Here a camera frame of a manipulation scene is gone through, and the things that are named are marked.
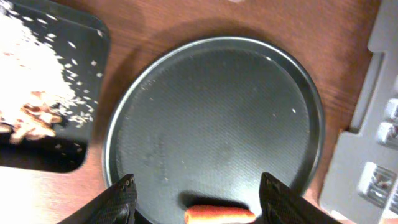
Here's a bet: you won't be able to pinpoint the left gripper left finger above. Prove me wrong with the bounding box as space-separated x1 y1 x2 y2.
59 174 137 224

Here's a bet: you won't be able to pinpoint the spilled rice and shells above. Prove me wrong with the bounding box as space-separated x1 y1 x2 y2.
0 0 104 146

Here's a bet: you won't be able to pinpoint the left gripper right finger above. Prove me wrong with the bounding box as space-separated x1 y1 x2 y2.
259 172 340 224

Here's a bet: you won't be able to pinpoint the round black serving tray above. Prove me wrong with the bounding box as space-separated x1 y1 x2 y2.
103 37 325 223

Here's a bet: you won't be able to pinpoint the black rectangular tray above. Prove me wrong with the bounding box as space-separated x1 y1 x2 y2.
0 0 111 174

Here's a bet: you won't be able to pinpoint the grey dishwasher rack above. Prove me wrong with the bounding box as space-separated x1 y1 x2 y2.
319 0 397 223

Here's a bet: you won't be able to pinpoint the orange carrot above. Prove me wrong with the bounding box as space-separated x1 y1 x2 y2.
184 205 256 224

